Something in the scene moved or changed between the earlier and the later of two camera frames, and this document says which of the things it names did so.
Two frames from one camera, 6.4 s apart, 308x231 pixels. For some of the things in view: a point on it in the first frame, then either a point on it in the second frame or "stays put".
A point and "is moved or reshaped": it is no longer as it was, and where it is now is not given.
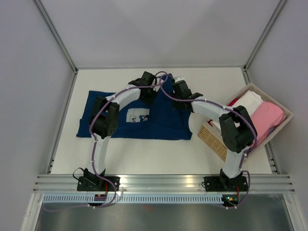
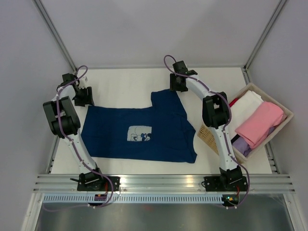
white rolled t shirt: x=250 y=100 stays put
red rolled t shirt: x=231 y=104 stays put
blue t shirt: x=162 y=118 is moved or reshaped
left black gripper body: x=150 y=96 to x=83 y=98
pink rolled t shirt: x=267 y=115 stays put
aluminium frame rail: x=53 y=183 stays put
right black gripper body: x=176 y=105 to x=173 y=83
